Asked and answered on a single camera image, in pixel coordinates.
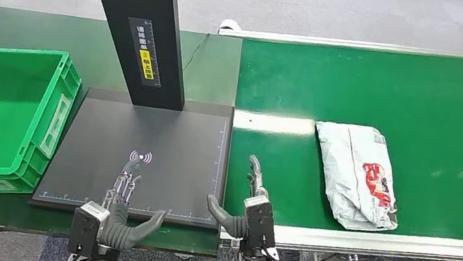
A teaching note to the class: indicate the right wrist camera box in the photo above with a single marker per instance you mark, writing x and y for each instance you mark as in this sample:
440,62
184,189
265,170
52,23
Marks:
260,221

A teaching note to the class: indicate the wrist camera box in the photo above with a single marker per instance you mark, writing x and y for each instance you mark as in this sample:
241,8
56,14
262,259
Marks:
260,221
86,225

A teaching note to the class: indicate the thick aluminium conveyor side rail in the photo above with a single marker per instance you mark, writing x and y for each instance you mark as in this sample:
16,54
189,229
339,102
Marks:
379,243

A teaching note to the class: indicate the black yellow column label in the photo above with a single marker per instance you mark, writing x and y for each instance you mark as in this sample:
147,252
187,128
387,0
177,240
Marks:
145,54

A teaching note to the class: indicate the black scanner base plate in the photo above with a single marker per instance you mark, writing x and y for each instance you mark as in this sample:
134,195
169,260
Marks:
171,162

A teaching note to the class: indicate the thin aluminium conveyor side rail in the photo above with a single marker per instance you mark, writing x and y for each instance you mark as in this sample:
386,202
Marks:
363,45

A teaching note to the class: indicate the white poly mailer package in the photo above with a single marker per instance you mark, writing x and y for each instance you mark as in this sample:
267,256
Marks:
357,176

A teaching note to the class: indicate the green conveyor belt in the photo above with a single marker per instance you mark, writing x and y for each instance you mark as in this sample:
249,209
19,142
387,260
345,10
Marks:
422,112

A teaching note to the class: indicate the dark green table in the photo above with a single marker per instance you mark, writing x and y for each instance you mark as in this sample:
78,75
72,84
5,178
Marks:
22,27

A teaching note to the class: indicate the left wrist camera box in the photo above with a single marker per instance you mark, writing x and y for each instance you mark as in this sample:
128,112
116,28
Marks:
86,225

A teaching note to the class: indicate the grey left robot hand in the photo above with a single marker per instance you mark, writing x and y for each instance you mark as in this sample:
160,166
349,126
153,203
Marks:
116,227

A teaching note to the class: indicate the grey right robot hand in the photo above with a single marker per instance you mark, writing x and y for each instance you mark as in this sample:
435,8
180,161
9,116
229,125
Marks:
229,223

